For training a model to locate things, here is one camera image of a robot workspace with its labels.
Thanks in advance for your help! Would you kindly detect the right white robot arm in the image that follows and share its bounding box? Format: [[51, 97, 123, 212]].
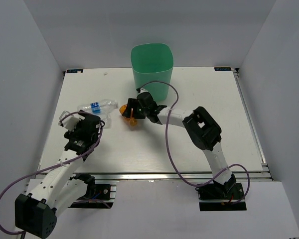
[[120, 91, 236, 199]]

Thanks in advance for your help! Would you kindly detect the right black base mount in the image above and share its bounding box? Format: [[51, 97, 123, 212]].
[[195, 183, 247, 212]]

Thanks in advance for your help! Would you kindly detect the blue sticker corner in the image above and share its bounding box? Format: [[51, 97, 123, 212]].
[[214, 67, 232, 71], [66, 69, 83, 74]]

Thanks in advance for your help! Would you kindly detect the blue sticker left corner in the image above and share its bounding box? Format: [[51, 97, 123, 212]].
[[66, 69, 83, 74]]

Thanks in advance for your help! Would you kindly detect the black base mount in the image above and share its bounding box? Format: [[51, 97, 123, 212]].
[[69, 181, 117, 209], [195, 183, 247, 212]]

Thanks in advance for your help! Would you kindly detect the blue sticker right corner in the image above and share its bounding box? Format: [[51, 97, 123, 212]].
[[214, 67, 232, 71]]

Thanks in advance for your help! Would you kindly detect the clear bottle blue label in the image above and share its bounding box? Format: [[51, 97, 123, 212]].
[[77, 99, 118, 115]]

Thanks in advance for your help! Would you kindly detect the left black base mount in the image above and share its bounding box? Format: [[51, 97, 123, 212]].
[[69, 181, 117, 209]]

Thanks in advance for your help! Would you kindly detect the large clear crushed bottle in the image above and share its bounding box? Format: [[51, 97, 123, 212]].
[[99, 114, 112, 129]]

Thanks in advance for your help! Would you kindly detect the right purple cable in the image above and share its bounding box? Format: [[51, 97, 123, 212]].
[[136, 81, 250, 205]]

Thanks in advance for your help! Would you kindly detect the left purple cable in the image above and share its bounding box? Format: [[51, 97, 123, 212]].
[[0, 112, 113, 235]]

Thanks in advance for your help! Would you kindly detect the purple cable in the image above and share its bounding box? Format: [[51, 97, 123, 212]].
[[0, 112, 113, 235], [136, 81, 250, 205]]

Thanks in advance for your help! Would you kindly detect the green plastic bin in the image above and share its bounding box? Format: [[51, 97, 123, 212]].
[[131, 43, 174, 101]]

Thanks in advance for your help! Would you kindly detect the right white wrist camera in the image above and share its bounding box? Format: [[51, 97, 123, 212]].
[[136, 87, 148, 96]]

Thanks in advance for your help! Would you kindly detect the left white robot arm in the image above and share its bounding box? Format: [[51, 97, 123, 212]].
[[14, 111, 105, 239]]

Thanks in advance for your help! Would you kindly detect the orange plastic bottle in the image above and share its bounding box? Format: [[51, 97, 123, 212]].
[[119, 105, 138, 126]]

